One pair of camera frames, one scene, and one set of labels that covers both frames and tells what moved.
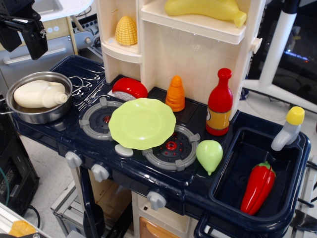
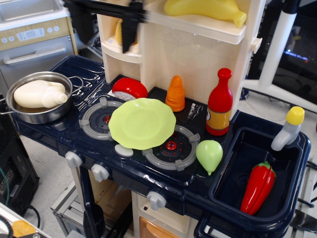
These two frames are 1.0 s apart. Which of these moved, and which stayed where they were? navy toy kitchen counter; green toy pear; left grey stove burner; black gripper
Moved: black gripper
Stayed: green toy pear; navy toy kitchen counter; left grey stove burner
